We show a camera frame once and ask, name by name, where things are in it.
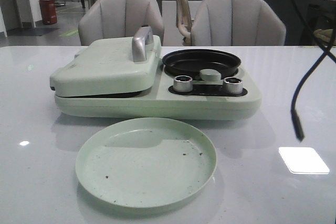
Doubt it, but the red trash bin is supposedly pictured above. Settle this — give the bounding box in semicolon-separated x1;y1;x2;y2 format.
39;0;57;25

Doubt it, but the thick black cable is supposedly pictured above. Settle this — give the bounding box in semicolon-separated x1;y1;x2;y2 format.
286;0;336;142

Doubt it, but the left grey upholstered chair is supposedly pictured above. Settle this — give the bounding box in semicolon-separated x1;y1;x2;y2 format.
78;0;164;46

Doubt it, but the right grey upholstered chair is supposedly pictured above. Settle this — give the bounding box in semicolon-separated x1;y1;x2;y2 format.
191;0;286;46

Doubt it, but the breakfast maker hinged lid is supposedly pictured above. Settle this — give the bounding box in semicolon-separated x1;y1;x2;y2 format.
50;26;161;98

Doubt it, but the round black frying pan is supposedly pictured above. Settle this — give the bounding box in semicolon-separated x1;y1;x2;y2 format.
162;49;241;80

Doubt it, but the mint green breakfast maker base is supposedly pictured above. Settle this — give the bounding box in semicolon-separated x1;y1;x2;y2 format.
55;64;261;120

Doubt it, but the mint green round plate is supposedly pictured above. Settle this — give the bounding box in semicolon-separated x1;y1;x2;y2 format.
75;118;217;209

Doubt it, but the beige plastic chair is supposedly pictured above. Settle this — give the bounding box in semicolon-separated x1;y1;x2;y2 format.
176;0;193;46

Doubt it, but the silver control knob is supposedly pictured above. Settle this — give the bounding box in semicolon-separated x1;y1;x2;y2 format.
173;75;193;93
223;77;243;95

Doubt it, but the right silver control knob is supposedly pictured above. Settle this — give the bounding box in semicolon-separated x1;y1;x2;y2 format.
223;77;243;95

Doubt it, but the grey upholstered chair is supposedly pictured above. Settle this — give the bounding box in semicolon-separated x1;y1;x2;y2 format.
78;0;164;46
191;0;286;46

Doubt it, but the left silver control knob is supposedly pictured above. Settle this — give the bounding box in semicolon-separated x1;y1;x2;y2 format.
173;75;193;93

